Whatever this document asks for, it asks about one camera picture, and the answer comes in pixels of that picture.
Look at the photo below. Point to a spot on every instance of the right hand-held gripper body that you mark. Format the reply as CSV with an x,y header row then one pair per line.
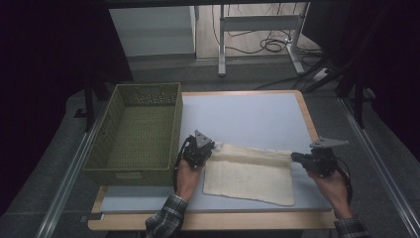
x,y
322,158

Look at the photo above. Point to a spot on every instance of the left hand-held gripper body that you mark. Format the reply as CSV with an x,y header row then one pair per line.
x,y
196,153

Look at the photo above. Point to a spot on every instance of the cream cloth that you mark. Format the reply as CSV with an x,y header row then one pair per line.
x,y
251,175

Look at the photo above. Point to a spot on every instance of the green woven plastic basket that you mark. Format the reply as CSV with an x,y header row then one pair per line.
x,y
145,152

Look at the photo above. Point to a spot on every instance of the person's left hand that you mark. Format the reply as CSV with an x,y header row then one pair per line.
x,y
188,181

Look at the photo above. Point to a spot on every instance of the light blue foam mat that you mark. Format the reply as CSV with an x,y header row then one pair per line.
x,y
251,119

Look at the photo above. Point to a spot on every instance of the black tripod legs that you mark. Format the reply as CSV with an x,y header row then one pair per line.
x,y
327,77

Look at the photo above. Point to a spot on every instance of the white power strip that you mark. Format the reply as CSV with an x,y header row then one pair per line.
x,y
321,74

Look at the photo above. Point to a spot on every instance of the black stand leg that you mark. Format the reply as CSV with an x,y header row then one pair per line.
x,y
89,105

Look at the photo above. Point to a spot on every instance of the black tape strip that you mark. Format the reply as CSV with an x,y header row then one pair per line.
x,y
80,113

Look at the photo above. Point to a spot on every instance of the white cabinet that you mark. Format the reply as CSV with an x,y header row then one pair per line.
x,y
155,31

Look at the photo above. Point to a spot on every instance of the metal floor rail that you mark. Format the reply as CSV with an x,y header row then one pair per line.
x,y
71,172
379,165

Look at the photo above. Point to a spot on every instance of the white metal desk frame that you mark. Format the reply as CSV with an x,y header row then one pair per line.
x,y
257,23

